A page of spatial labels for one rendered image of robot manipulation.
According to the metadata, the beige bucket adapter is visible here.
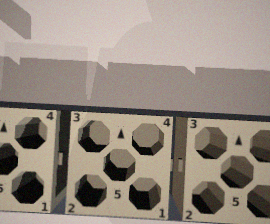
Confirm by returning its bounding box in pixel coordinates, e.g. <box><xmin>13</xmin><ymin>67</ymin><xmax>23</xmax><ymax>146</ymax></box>
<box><xmin>65</xmin><ymin>111</ymin><xmax>173</xmax><ymax>219</ymax></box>
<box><xmin>172</xmin><ymin>117</ymin><xmax>270</xmax><ymax>224</ymax></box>
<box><xmin>0</xmin><ymin>107</ymin><xmax>71</xmax><ymax>213</ymax></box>

